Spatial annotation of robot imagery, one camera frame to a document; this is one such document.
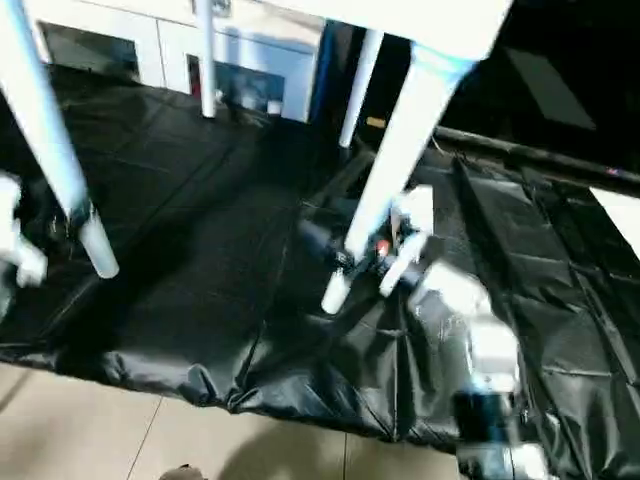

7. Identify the white plastic table leg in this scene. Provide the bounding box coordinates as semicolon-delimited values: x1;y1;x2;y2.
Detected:
320;42;475;316
0;0;121;280
193;0;220;120
337;28;386;150

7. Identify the black plastic mat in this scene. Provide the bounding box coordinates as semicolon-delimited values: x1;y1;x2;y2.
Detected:
0;62;640;480

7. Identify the white cabinet with glass doors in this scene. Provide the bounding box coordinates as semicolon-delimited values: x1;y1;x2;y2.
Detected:
29;0;327;125

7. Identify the white flat board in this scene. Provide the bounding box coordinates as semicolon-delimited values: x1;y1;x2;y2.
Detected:
588;187;640;247

